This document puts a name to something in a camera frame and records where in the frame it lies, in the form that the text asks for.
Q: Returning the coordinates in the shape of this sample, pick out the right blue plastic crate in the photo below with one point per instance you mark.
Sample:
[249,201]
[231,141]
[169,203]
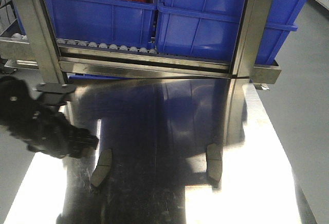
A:
[208,28]

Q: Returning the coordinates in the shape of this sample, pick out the stainless steel roller rack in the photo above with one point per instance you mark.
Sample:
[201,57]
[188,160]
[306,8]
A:
[41,51]

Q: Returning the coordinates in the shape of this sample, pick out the left blue plastic crate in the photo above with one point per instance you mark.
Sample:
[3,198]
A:
[117,22]

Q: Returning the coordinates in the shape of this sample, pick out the blue plastic crate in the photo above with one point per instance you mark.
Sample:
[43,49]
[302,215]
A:
[208,28]
[117,22]

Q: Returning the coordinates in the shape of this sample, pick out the brake pad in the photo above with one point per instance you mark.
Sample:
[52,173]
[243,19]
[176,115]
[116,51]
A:
[214,164]
[102,170]

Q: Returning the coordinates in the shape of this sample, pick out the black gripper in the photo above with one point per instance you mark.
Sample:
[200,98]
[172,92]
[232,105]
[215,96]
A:
[39,123]

